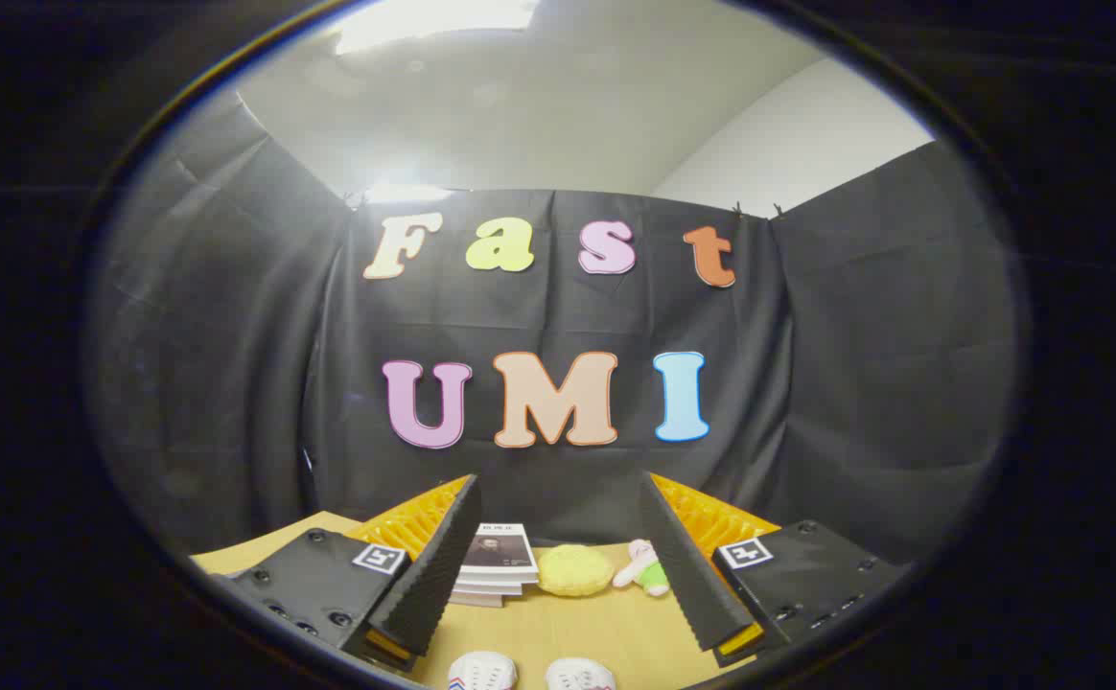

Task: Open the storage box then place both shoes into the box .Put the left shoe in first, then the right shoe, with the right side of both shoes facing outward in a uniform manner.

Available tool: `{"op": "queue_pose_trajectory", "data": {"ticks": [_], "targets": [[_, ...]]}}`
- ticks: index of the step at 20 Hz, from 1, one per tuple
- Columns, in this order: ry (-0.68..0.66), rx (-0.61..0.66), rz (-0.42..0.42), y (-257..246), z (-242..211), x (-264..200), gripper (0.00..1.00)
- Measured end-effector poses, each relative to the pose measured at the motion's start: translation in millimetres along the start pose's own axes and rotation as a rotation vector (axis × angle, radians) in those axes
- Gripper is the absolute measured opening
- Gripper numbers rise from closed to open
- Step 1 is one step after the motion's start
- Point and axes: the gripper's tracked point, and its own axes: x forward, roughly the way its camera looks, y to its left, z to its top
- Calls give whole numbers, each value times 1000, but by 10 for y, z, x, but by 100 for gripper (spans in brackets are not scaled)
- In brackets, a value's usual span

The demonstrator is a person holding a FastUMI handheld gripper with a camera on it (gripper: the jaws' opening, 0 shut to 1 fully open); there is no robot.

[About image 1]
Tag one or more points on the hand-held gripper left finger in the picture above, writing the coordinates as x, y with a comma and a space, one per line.
433, 585

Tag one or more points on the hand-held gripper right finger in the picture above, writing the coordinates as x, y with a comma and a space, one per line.
692, 575

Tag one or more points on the white striped canvas shoe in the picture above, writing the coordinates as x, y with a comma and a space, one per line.
481, 671
579, 675

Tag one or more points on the pale pink cover book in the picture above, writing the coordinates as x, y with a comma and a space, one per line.
474, 600

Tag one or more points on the pink and green plush toy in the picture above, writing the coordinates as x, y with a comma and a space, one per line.
649, 570

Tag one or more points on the white paperback book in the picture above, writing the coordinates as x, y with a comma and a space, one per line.
486, 588

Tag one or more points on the white portrait cover book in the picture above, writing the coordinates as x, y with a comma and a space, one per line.
499, 551

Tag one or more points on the yellow plush bun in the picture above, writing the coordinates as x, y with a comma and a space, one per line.
574, 570

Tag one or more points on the ceiling light panel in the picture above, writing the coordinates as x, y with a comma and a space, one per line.
433, 21

